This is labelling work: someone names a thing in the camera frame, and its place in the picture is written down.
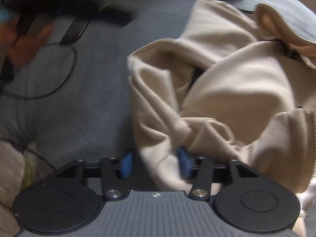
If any black cable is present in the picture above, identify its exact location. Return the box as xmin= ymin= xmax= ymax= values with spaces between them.
xmin=0 ymin=42 xmax=78 ymax=101

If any grey-blue bed blanket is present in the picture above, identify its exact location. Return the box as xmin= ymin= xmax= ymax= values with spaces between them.
xmin=1 ymin=0 xmax=315 ymax=166

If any beige zip hoodie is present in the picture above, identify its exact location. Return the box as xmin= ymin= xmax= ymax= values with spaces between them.
xmin=127 ymin=0 xmax=315 ymax=194

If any person left hand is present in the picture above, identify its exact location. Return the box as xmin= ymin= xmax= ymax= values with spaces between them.
xmin=6 ymin=24 xmax=53 ymax=67

